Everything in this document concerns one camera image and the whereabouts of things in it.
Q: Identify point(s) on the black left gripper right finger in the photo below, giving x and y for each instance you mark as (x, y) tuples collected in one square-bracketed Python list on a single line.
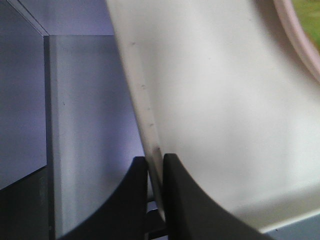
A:
[(190, 214)]

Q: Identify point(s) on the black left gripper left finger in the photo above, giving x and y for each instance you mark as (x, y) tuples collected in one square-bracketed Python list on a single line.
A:
[(123, 215)]

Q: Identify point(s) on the cream bear tray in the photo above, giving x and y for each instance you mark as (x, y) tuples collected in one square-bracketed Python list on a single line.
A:
[(219, 83)]

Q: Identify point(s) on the pink round plate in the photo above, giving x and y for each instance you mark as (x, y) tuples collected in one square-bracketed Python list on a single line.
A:
[(299, 39)]

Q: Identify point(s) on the green lettuce leaf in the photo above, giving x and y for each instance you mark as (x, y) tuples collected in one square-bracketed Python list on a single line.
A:
[(308, 13)]

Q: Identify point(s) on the grey cabinet door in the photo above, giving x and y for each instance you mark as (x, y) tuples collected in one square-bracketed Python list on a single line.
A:
[(68, 133)]

